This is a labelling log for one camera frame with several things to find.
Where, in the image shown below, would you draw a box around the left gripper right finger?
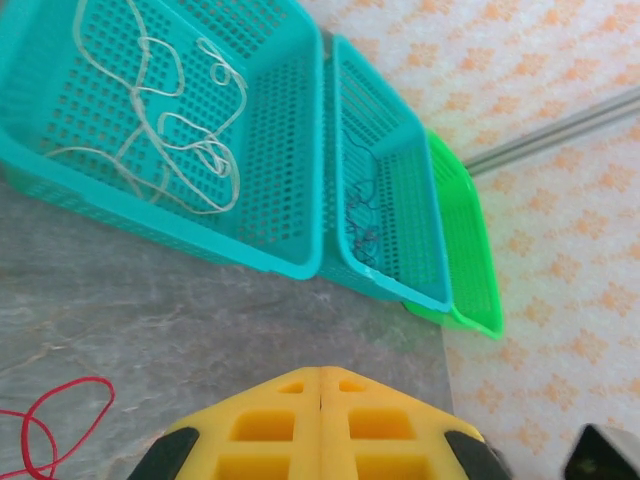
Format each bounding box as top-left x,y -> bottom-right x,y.
319,367 -> 511,480

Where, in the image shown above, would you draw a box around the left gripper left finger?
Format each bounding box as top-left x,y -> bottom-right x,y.
127,367 -> 321,480

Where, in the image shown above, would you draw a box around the thin red cable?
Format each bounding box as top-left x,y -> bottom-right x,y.
0,376 -> 117,480

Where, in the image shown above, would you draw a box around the thin purple cable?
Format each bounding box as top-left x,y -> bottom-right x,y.
341,124 -> 384,265

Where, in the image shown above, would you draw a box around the thin white cable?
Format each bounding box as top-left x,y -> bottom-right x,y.
44,0 -> 250,216

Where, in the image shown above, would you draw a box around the green plastic basket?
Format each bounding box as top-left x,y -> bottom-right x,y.
403,128 -> 505,342

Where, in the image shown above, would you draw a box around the teal plastic basket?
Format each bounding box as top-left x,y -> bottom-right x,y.
319,33 -> 454,314
0,0 -> 325,280

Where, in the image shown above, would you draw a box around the aluminium frame post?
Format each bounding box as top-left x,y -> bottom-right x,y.
463,84 -> 640,174

